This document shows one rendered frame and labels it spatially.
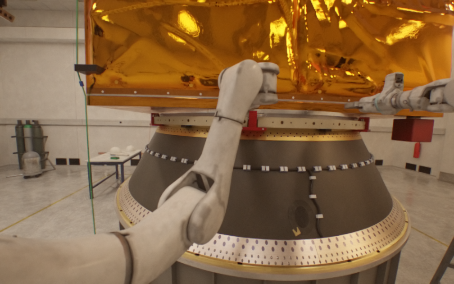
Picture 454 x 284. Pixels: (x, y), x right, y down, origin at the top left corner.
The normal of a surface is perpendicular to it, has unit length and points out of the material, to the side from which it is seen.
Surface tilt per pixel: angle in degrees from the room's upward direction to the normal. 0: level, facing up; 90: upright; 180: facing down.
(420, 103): 107
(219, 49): 89
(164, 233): 38
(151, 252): 59
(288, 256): 43
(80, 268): 54
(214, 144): 76
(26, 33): 90
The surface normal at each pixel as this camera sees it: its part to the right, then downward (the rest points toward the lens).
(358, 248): 0.20, -0.65
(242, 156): -0.15, -0.37
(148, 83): 0.04, 0.69
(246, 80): 0.48, 0.19
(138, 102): 0.07, 0.11
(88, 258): 0.69, -0.70
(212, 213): 0.82, 0.09
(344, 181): 0.31, -0.37
